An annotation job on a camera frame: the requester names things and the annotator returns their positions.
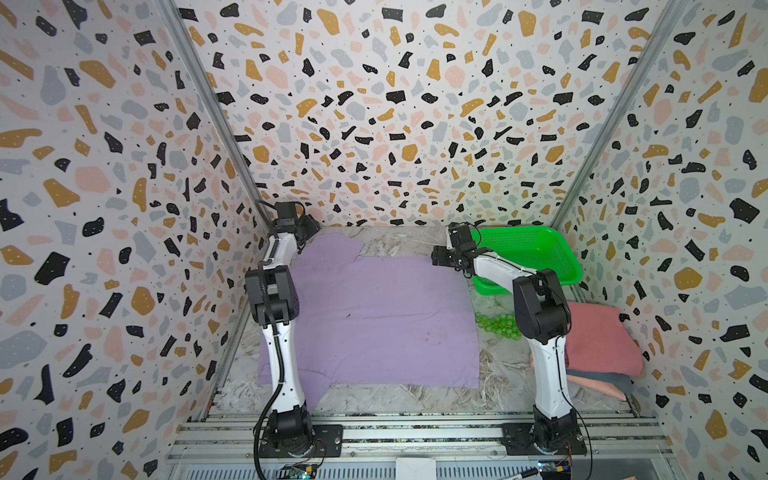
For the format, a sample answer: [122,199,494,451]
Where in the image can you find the lilac t-shirt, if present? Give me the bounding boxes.
[290,234,480,410]

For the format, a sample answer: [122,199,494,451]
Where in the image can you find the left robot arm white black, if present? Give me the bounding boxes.
[245,215,320,457]

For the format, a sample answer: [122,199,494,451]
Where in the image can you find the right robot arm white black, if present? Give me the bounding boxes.
[431,246,580,454]

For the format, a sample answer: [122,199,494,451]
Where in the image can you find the green bead cluster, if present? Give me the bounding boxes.
[475,313,523,341]

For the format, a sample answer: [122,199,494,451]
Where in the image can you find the green plastic basket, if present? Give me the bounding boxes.
[471,226,583,286]

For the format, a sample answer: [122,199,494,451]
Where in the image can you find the folded pink t-shirt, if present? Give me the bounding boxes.
[565,302,644,377]

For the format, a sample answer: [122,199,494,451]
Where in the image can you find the folded grey t-shirt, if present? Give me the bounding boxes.
[566,368,636,397]

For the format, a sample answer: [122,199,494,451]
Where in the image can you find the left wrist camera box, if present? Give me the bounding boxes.
[274,201,300,234]

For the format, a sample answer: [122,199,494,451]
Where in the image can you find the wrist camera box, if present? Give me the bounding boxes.
[448,222,477,252]
[274,201,300,234]

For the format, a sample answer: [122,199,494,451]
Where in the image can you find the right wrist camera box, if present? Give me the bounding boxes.
[448,222,477,252]

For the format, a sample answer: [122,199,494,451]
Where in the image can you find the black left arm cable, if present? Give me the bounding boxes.
[253,311,283,480]

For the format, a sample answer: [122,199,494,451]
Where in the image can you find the aluminium corner post left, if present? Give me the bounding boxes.
[155,0,273,235]

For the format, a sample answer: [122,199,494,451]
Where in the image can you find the aluminium corner post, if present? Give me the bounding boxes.
[550,0,686,230]
[155,0,273,235]

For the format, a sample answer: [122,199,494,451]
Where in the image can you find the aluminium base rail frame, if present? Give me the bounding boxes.
[164,410,676,480]

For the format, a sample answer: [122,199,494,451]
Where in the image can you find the aluminium corner post right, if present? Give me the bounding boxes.
[550,0,686,230]

